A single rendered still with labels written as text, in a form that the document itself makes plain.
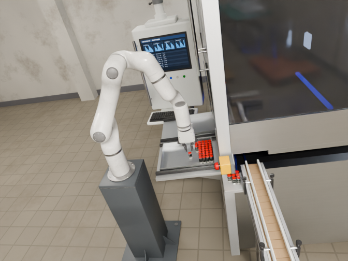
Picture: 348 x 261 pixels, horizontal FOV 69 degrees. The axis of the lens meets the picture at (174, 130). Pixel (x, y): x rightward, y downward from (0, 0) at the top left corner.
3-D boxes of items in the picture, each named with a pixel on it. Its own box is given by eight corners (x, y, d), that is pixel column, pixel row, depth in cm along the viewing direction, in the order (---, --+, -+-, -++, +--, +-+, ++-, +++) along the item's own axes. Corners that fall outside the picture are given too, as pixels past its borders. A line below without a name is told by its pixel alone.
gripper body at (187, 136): (192, 121, 152) (195, 136, 158) (176, 124, 154) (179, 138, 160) (192, 128, 146) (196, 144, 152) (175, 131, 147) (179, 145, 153)
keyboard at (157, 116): (194, 110, 229) (194, 107, 227) (193, 118, 217) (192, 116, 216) (153, 114, 238) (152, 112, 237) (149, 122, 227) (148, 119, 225)
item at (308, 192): (282, 106, 351) (285, 43, 303) (372, 246, 181) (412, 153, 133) (210, 117, 365) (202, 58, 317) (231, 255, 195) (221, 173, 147)
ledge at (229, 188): (246, 174, 146) (246, 171, 144) (251, 191, 135) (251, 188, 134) (222, 176, 147) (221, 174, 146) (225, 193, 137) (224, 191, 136)
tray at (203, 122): (222, 113, 201) (221, 110, 199) (226, 132, 179) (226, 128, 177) (180, 119, 205) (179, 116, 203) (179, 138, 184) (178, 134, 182)
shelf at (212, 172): (221, 112, 206) (221, 110, 205) (235, 172, 148) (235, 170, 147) (164, 120, 213) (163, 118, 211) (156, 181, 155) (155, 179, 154)
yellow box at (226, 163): (232, 164, 140) (232, 154, 136) (234, 173, 134) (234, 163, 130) (219, 165, 141) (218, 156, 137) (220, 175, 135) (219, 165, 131)
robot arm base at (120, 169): (103, 183, 163) (93, 161, 153) (113, 162, 178) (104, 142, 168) (131, 182, 159) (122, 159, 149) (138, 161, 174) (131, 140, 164)
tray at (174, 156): (212, 141, 174) (211, 137, 172) (215, 167, 152) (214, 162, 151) (163, 147, 179) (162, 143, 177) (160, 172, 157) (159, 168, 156)
